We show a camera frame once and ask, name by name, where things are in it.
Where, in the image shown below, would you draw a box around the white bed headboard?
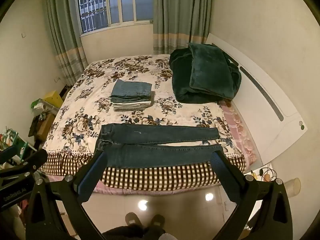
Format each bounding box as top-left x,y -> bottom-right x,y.
205,33 -> 308,166

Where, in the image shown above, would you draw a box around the folded white pants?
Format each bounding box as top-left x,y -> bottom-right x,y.
112,101 -> 152,107

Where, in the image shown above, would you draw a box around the beige cylinder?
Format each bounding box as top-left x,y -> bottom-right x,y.
284,177 -> 301,197

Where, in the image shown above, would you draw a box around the green striped curtain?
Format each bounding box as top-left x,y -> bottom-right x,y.
41,0 -> 88,87
152,0 -> 214,55

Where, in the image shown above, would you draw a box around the green and white bag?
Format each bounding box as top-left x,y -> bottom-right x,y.
31,99 -> 47,111

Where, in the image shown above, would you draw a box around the dark green plush blanket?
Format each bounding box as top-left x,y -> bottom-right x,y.
169,42 -> 242,104

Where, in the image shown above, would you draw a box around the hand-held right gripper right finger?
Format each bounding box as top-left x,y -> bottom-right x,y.
209,146 -> 294,240

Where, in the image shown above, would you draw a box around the cardboard box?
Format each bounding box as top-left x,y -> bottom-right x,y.
37,113 -> 57,141

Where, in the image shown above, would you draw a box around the folded grey pants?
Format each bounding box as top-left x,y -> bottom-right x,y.
113,104 -> 151,112

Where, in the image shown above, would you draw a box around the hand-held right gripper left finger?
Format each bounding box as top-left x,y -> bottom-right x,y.
25,150 -> 108,240

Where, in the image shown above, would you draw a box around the window with metal grille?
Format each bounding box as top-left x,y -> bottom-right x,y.
74,0 -> 154,34

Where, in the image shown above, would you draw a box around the teal green box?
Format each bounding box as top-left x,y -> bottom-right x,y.
6,129 -> 28,157

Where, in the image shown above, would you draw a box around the yellow box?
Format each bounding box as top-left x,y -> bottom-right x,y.
44,90 -> 64,108

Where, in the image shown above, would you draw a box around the person's right shoe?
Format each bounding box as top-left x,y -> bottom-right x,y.
149,214 -> 166,228

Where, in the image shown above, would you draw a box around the floral bedspread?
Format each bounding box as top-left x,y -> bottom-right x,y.
41,54 -> 250,192

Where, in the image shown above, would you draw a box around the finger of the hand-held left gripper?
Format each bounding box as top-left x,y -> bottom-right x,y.
0,149 -> 48,177
0,146 -> 19,159

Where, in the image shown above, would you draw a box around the folded light blue jeans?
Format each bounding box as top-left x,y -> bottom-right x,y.
111,79 -> 153,103

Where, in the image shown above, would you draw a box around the dark blue jeans pants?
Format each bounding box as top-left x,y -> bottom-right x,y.
95,123 -> 224,168

